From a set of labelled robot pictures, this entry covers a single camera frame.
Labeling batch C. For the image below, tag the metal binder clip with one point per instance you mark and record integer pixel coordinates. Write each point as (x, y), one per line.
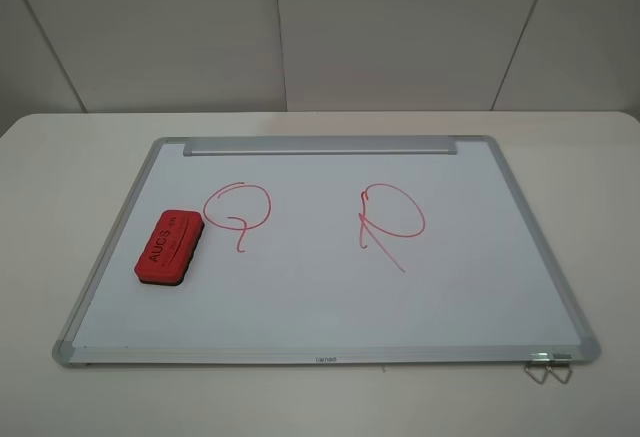
(537, 368)
(560, 367)

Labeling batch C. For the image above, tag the silver marker tray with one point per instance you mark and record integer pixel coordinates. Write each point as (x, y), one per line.
(320, 145)

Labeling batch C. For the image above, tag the left metal binder clip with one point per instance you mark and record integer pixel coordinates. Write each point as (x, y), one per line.
(537, 368)

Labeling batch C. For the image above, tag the right metal binder clip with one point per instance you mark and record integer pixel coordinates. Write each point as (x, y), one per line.
(560, 367)

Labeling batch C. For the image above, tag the red whiteboard eraser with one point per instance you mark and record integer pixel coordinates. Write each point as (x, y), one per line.
(170, 248)

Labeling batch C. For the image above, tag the white whiteboard aluminium frame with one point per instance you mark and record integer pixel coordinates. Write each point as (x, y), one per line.
(331, 260)

